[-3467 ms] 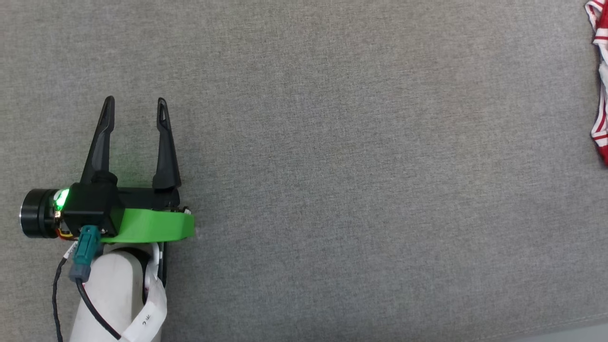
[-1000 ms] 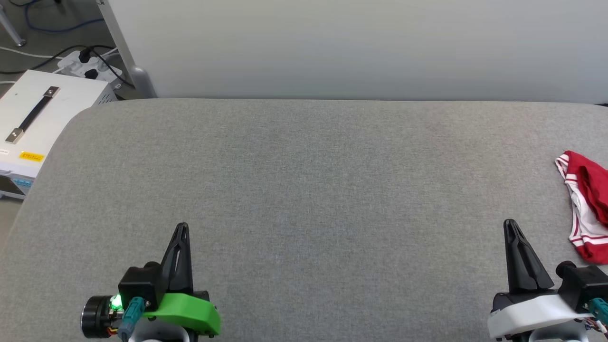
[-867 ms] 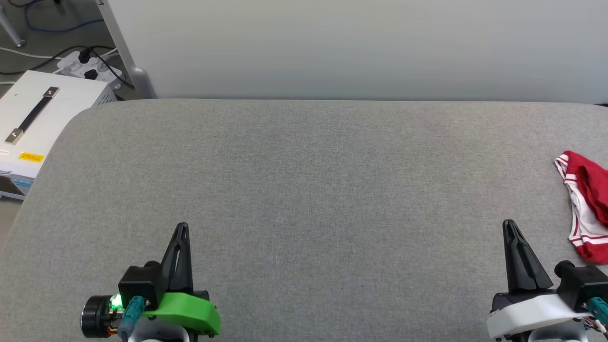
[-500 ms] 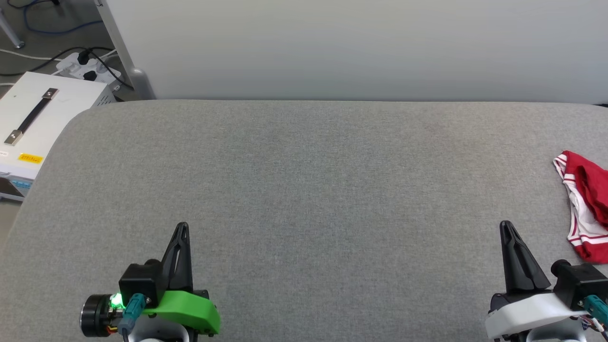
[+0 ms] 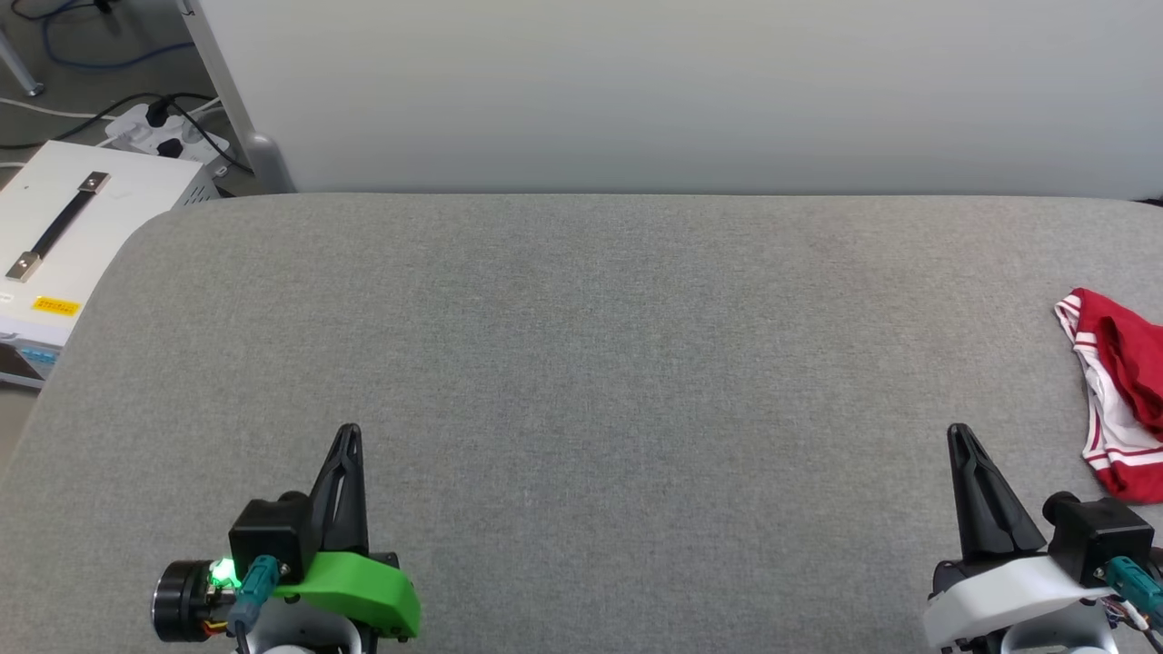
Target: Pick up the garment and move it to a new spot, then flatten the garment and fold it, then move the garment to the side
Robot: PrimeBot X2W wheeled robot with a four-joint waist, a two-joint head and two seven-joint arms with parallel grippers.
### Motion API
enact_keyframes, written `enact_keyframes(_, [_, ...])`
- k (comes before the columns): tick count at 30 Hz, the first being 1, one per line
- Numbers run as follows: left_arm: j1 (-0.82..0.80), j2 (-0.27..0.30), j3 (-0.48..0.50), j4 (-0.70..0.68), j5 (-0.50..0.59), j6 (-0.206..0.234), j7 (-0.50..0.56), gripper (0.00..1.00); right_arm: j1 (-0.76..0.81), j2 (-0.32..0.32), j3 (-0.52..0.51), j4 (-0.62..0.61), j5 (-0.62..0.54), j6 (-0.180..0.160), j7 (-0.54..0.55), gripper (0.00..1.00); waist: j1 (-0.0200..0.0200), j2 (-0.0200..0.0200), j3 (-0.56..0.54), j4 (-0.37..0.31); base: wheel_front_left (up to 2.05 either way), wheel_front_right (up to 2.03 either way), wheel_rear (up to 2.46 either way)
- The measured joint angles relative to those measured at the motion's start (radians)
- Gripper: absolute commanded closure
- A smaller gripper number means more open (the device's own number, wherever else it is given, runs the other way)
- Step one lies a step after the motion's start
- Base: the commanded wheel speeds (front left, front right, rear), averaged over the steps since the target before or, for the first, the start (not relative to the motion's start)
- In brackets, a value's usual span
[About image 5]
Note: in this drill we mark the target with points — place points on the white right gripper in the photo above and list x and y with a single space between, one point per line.
1008 599

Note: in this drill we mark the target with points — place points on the black power plug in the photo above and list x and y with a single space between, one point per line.
156 113
169 147

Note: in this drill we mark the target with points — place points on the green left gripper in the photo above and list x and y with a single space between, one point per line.
363 590

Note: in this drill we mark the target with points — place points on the black cylindrical left wrist motor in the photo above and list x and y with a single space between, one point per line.
182 601

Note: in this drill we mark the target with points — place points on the grey metal furniture leg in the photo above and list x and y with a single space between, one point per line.
20 68

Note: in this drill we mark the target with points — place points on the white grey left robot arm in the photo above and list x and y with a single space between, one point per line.
300 636

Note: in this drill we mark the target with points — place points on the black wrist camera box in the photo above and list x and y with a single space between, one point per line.
268 531
1104 531

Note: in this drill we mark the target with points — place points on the white equipment box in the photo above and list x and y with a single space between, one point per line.
109 236

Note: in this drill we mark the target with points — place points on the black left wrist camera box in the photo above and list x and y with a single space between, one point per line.
268 531

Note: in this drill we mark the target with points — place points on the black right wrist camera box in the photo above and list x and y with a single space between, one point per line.
1104 531

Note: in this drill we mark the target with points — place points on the yellow warning label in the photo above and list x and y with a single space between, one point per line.
56 306

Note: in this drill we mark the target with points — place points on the red white jersey garment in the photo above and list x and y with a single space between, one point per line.
1131 363

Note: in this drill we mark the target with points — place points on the white power strip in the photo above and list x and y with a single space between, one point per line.
195 136

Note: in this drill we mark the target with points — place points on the white partition panel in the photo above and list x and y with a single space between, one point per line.
681 91

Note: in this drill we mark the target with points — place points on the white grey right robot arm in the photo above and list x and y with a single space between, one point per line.
1045 643

